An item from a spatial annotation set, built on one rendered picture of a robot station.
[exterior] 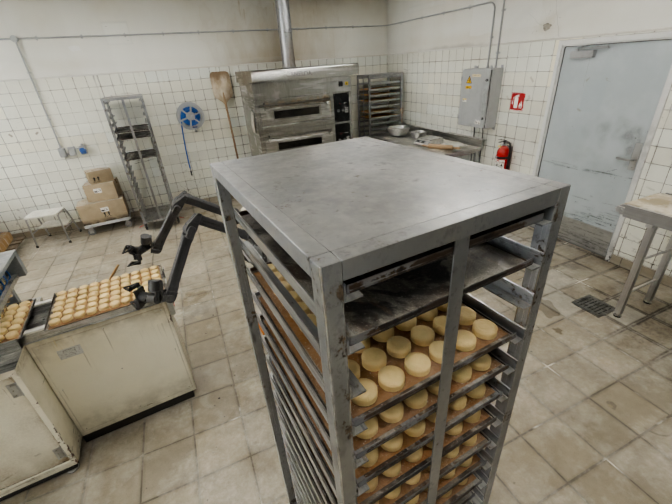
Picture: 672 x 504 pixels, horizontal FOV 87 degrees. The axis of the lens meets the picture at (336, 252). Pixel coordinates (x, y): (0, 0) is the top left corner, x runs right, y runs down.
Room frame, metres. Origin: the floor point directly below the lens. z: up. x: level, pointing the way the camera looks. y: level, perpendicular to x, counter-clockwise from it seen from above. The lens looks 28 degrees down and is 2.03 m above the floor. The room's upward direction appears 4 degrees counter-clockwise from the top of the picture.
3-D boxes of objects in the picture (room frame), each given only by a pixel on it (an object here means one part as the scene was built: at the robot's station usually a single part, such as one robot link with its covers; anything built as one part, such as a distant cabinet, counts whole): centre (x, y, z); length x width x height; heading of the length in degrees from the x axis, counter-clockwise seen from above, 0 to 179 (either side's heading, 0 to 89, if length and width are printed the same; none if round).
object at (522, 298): (0.83, -0.22, 1.59); 0.64 x 0.03 x 0.03; 27
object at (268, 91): (5.96, 0.43, 1.00); 1.56 x 1.20 x 2.01; 112
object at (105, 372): (1.74, 1.43, 0.45); 0.70 x 0.34 x 0.90; 117
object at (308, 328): (0.66, 0.13, 1.59); 0.64 x 0.03 x 0.03; 27
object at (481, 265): (0.74, -0.05, 1.68); 0.60 x 0.40 x 0.02; 27
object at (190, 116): (5.87, 2.10, 1.10); 0.41 x 0.17 x 1.10; 112
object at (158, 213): (5.25, 2.71, 0.93); 0.64 x 0.51 x 1.78; 25
